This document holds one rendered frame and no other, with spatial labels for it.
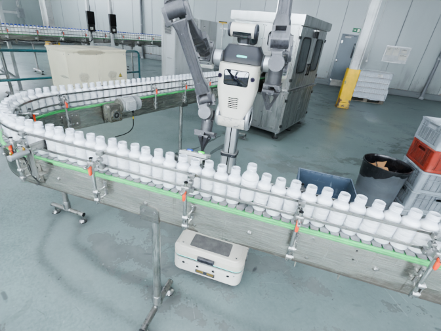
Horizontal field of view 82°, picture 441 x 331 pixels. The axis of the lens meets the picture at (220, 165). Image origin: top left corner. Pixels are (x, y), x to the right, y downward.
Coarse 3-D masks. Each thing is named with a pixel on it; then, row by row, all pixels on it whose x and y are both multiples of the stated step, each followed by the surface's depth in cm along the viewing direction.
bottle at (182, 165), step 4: (180, 156) 110; (184, 156) 110; (180, 160) 108; (184, 160) 108; (180, 164) 108; (184, 164) 109; (188, 164) 110; (176, 168) 111; (180, 168) 108; (184, 168) 108; (176, 172) 112; (176, 176) 112; (180, 176) 110; (184, 176) 110; (176, 180) 113; (180, 180) 111; (184, 180) 111; (180, 188) 113
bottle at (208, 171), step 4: (208, 160) 107; (212, 160) 107; (208, 164) 105; (212, 164) 105; (204, 168) 107; (208, 168) 105; (212, 168) 106; (204, 172) 106; (208, 172) 106; (212, 172) 106; (208, 176) 106; (212, 176) 106; (204, 180) 107; (208, 180) 107; (204, 184) 108; (208, 184) 108; (212, 184) 109; (200, 188) 111; (204, 188) 109; (208, 188) 109; (212, 188) 110; (200, 192) 112; (204, 196) 111; (208, 196) 111
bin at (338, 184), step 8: (304, 176) 159; (312, 176) 158; (320, 176) 156; (328, 176) 155; (336, 176) 153; (304, 184) 162; (320, 184) 158; (328, 184) 157; (336, 184) 155; (344, 184) 154; (352, 184) 146; (320, 192) 161; (336, 192) 158; (352, 192) 142; (352, 200) 139
